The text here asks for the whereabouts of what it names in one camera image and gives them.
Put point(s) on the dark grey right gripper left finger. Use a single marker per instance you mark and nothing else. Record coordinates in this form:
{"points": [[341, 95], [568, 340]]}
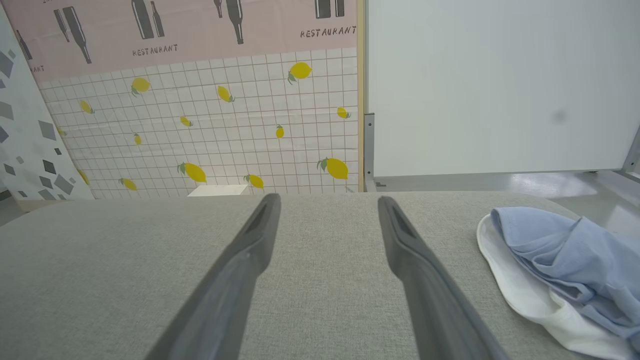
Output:
{"points": [[225, 300]]}

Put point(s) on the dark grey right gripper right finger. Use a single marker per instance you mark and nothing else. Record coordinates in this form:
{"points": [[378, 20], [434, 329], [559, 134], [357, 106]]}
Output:
{"points": [[435, 310]]}

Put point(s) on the light blue garment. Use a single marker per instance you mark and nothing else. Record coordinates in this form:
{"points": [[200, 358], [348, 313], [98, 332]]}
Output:
{"points": [[585, 260]]}

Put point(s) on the white garment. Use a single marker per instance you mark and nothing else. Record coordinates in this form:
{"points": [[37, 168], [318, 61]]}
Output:
{"points": [[525, 295]]}

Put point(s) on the white rectangular box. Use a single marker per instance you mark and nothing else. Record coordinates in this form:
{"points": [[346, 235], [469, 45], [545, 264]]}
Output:
{"points": [[220, 190]]}

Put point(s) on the lemon print partition panel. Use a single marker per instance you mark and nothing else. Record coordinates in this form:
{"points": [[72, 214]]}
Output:
{"points": [[225, 140]]}

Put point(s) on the plain white partition panel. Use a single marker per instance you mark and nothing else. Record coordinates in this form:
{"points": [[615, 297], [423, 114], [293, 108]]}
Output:
{"points": [[500, 85]]}

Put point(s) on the grey shapes print panel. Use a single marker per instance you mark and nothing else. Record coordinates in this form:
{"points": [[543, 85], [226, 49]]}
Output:
{"points": [[30, 140]]}

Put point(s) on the grey metal support bracket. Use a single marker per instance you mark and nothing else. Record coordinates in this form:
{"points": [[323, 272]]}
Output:
{"points": [[632, 160], [369, 150]]}

